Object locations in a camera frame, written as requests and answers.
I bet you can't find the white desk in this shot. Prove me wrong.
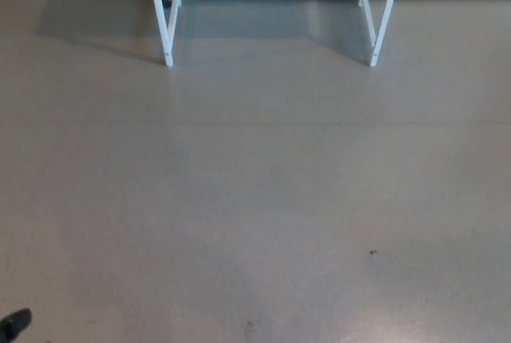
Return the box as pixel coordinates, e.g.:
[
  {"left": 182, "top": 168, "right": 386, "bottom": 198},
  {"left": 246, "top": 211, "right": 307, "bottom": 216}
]
[{"left": 144, "top": 0, "right": 405, "bottom": 67}]

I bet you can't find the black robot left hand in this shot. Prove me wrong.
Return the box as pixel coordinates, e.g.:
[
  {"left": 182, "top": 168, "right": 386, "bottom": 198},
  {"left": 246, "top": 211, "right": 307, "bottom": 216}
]
[{"left": 0, "top": 307, "right": 33, "bottom": 342}]

